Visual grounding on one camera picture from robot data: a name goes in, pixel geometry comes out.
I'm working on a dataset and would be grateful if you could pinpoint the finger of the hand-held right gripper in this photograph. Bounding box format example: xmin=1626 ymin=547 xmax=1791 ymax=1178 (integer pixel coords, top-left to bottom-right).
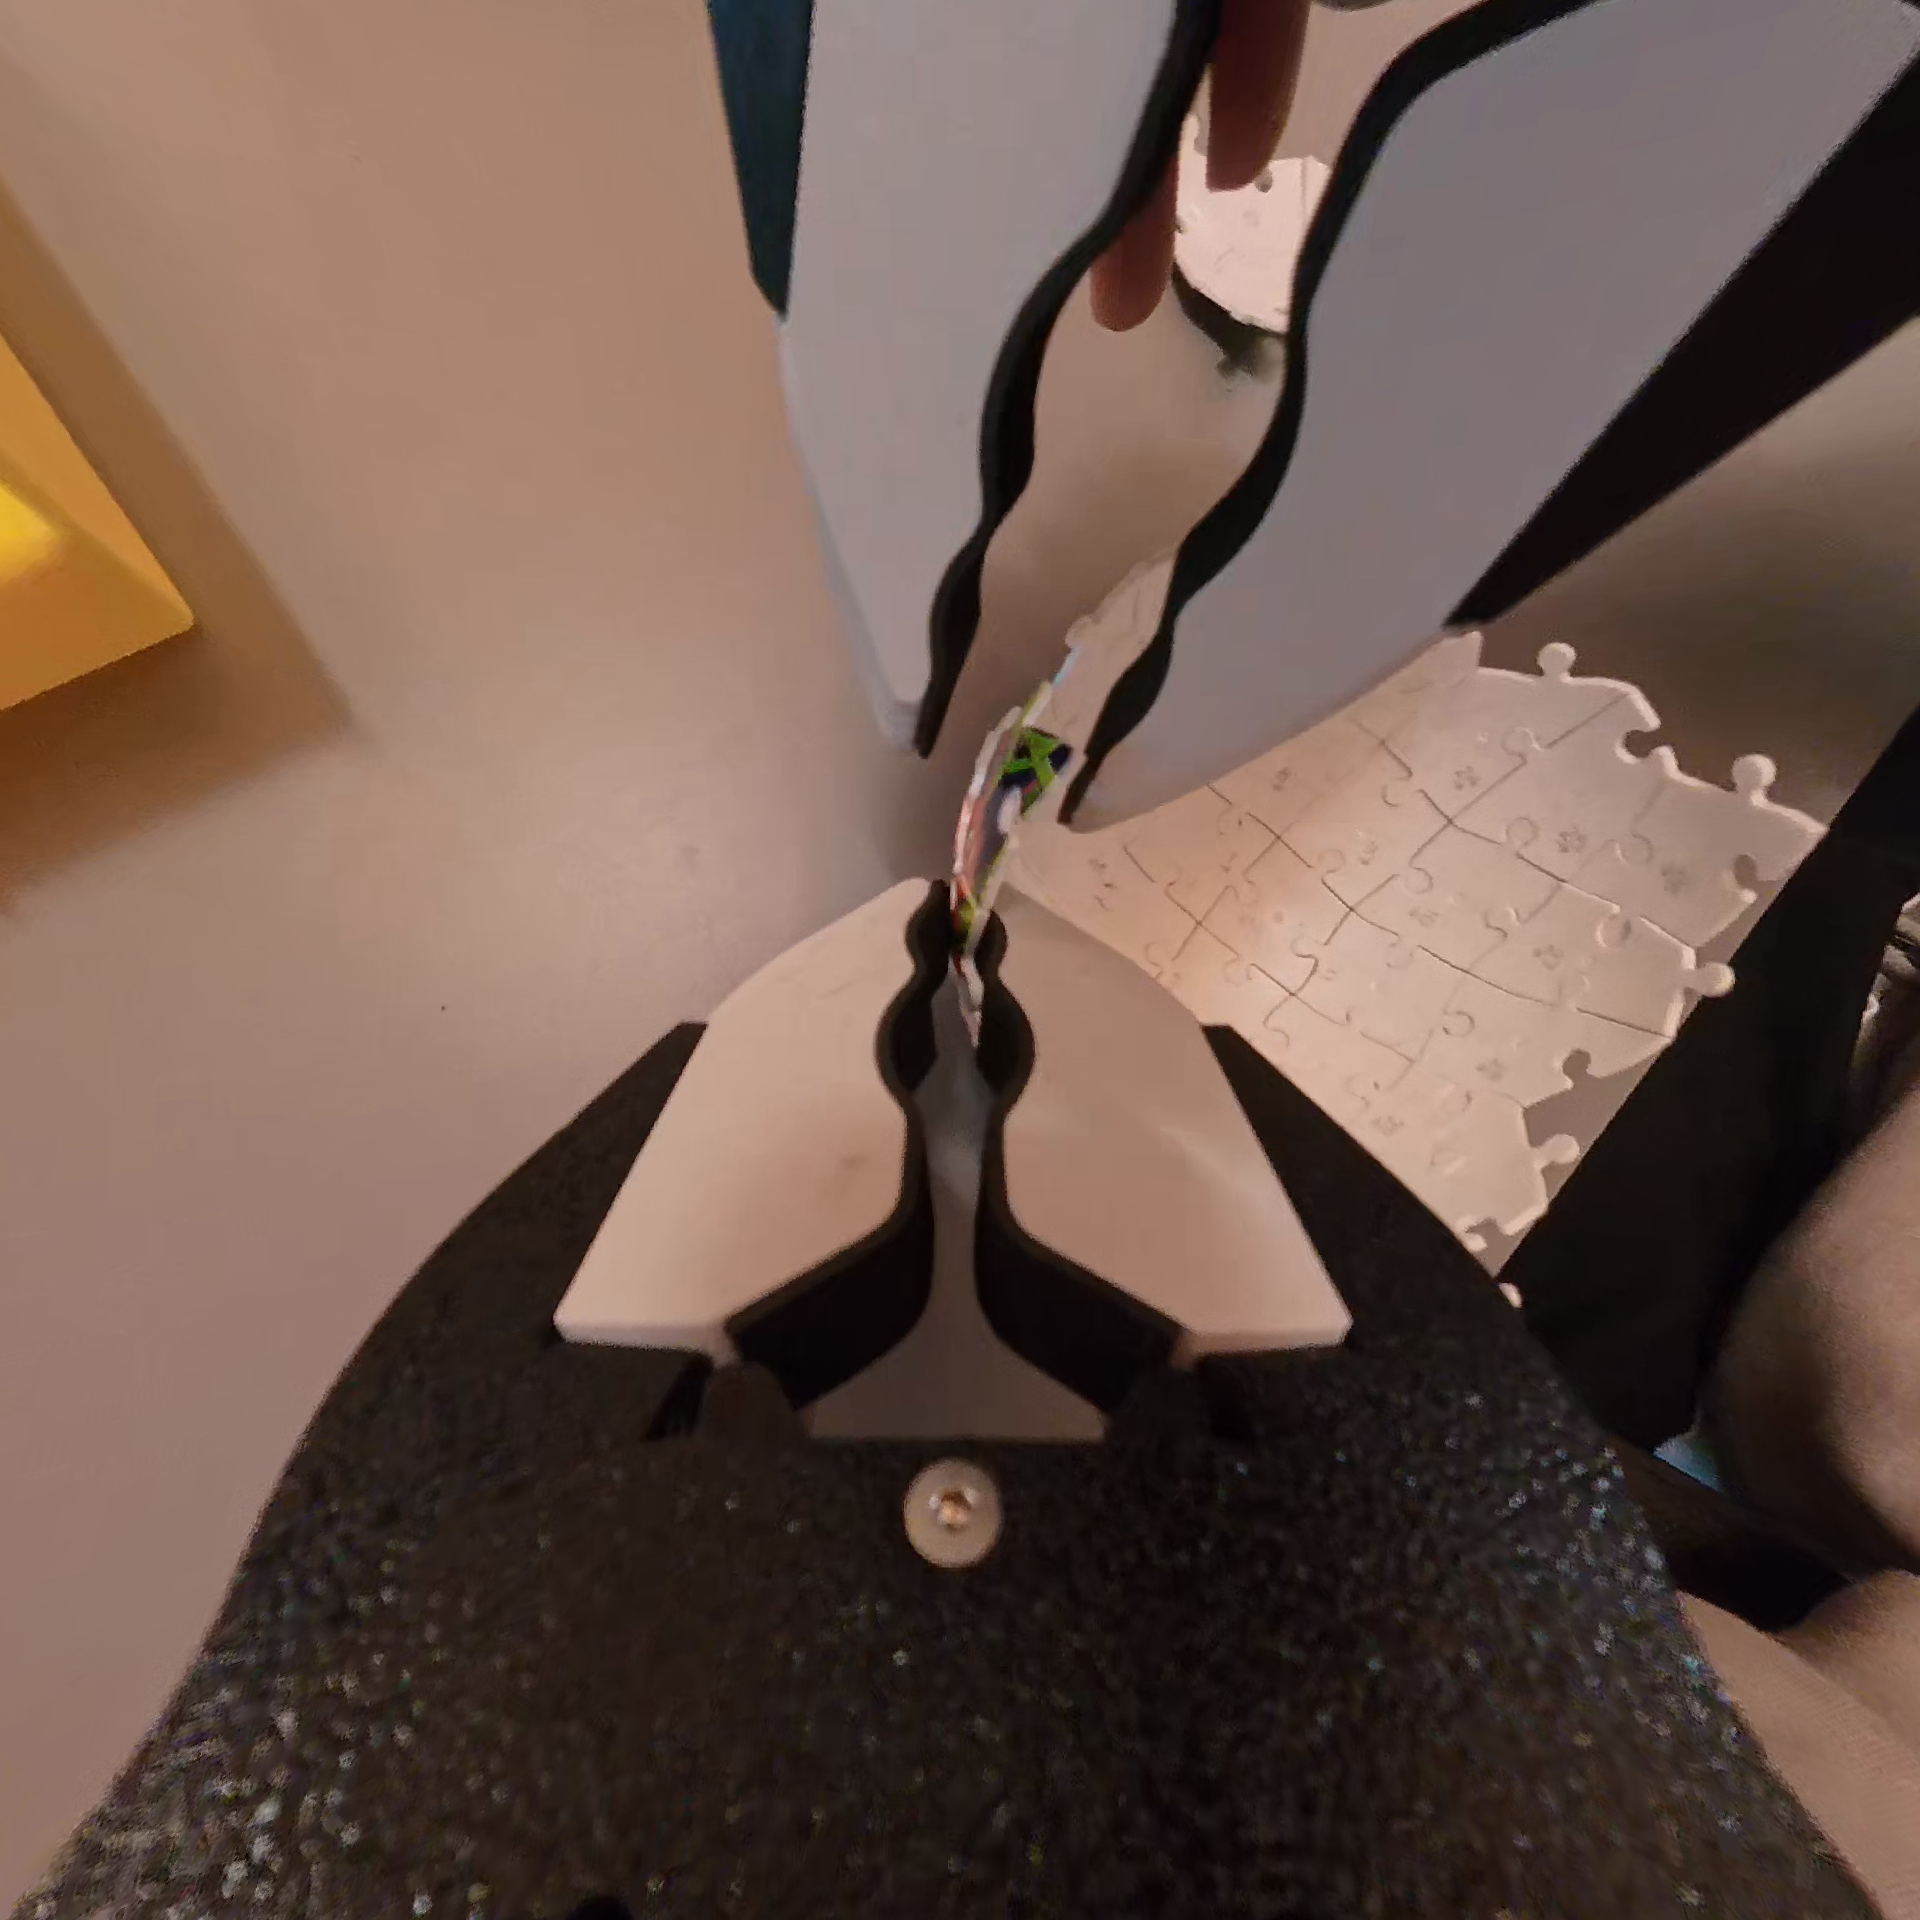
xmin=1057 ymin=0 xmax=1901 ymax=828
xmin=776 ymin=0 xmax=1224 ymax=758

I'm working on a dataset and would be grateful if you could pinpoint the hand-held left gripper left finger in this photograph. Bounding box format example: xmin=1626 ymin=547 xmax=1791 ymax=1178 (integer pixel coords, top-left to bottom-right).
xmin=554 ymin=879 xmax=963 ymax=1407

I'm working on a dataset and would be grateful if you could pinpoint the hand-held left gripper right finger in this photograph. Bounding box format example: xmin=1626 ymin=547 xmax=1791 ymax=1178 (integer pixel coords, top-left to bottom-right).
xmin=965 ymin=901 xmax=1352 ymax=1413

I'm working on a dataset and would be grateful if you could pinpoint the partly built puzzle ball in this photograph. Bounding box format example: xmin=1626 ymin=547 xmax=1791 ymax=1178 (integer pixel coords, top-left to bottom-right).
xmin=1003 ymin=555 xmax=1835 ymax=1278

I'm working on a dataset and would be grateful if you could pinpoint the curved jigsaw puzzle piece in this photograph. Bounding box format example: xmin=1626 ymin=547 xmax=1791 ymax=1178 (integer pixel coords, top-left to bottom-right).
xmin=953 ymin=679 xmax=1078 ymax=1050

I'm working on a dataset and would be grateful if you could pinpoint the small white puzzle section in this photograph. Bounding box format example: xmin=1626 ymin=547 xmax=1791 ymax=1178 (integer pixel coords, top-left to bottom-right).
xmin=1176 ymin=146 xmax=1340 ymax=336

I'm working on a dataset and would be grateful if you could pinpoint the person's right hand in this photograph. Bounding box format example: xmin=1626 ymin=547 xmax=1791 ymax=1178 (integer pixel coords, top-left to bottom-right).
xmin=1089 ymin=0 xmax=1316 ymax=336

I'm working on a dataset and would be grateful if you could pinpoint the yellow plastic bin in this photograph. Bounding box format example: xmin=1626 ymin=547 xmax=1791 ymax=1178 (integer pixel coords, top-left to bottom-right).
xmin=0 ymin=180 xmax=201 ymax=714

